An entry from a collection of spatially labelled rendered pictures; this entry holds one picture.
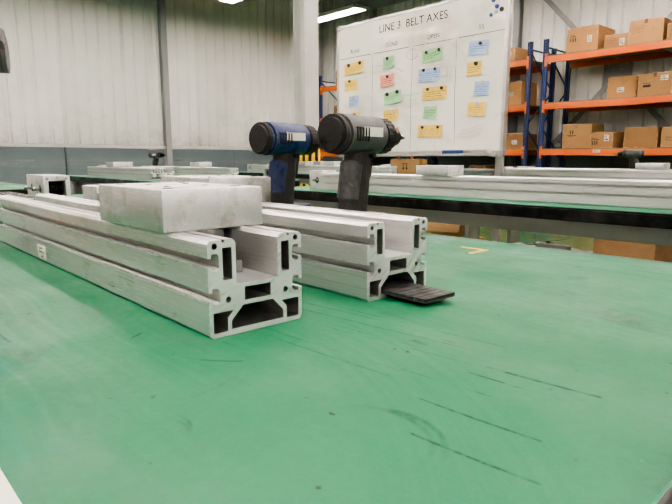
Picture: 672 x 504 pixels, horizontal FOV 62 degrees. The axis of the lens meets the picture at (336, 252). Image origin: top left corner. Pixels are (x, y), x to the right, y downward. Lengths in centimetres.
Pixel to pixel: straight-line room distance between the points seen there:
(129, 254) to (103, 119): 1243
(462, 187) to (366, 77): 228
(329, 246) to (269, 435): 35
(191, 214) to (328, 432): 29
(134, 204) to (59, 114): 1217
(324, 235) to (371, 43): 381
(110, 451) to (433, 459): 17
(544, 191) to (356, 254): 157
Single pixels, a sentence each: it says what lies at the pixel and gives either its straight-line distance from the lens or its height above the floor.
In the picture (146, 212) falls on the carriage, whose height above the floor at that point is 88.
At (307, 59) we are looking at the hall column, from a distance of 932.
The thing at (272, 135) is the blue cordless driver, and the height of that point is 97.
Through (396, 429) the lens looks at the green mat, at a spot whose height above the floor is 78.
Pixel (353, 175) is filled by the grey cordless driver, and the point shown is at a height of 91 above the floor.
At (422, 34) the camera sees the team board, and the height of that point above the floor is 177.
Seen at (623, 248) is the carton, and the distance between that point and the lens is 417.
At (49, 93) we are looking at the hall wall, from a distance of 1277.
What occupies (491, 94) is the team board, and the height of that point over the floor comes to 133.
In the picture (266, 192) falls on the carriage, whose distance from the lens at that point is 90.
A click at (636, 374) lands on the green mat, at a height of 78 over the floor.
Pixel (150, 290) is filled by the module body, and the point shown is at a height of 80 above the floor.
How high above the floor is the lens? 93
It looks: 9 degrees down
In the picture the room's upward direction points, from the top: straight up
